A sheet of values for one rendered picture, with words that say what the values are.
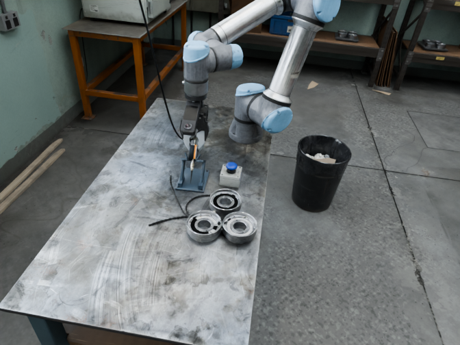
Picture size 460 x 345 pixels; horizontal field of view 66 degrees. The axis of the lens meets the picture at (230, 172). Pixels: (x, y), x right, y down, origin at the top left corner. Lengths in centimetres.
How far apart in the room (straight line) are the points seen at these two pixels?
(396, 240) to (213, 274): 167
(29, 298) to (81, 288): 12
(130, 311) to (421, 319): 157
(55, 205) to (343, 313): 182
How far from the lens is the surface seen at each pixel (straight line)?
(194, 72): 108
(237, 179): 123
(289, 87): 133
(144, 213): 116
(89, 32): 306
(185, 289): 96
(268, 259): 209
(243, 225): 109
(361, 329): 198
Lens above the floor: 159
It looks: 37 degrees down
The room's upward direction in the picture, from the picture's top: 5 degrees clockwise
